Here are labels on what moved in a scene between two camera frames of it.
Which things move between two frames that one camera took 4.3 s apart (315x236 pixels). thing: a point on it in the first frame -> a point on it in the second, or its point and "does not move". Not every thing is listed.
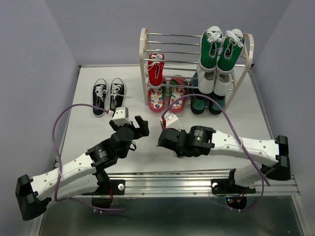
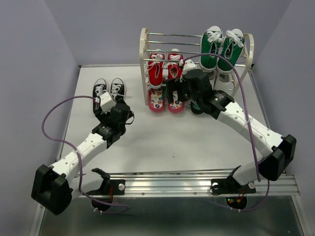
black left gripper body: (136, 130) -> (103, 117)
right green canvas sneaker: (230, 50) does not move
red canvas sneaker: (155, 71) does not move
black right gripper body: (183, 152) -> (182, 85)
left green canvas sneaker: (210, 43) does not move
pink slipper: (156, 99) does not move
